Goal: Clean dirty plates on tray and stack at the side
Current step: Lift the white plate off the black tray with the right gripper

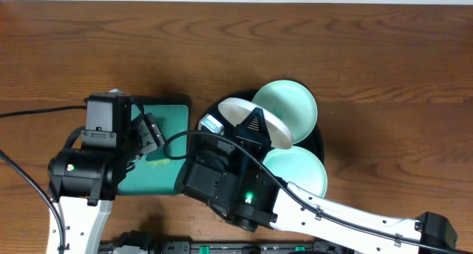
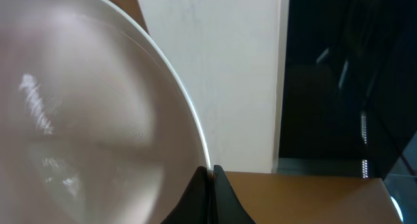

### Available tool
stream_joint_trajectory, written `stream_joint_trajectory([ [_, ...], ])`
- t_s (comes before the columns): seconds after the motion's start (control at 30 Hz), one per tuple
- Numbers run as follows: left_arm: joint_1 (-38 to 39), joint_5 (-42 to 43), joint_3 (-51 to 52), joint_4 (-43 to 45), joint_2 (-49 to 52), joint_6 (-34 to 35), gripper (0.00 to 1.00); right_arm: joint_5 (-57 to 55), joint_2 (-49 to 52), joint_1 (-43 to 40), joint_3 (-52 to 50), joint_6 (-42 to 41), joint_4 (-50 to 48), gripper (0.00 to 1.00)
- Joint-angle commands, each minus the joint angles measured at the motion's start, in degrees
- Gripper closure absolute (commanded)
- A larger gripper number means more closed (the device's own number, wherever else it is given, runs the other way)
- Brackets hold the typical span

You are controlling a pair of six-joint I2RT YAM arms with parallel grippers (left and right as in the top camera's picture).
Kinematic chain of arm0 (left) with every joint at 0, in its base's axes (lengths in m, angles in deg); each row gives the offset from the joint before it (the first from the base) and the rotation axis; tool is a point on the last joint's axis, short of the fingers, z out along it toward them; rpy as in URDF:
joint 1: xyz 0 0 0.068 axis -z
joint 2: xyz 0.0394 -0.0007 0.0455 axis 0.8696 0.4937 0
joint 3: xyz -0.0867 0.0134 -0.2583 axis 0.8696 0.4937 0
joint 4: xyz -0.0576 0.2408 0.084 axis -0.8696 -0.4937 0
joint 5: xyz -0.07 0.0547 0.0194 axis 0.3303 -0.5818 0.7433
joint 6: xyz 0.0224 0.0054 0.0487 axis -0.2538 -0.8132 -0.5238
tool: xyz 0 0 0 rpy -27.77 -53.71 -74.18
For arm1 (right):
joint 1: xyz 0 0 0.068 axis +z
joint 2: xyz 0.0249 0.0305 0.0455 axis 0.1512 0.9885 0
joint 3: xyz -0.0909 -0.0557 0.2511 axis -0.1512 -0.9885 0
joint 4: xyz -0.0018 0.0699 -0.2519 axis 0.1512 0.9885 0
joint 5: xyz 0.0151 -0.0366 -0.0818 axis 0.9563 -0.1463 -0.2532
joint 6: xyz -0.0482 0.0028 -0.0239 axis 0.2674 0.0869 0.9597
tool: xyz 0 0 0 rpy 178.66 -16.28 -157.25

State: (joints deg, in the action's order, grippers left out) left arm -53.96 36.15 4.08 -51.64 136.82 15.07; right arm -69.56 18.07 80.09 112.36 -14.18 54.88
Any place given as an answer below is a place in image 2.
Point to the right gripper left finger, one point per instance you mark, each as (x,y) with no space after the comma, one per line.
(193,206)

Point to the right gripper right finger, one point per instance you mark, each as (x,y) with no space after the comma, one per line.
(225,205)

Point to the white plate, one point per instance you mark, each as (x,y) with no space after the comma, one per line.
(96,125)

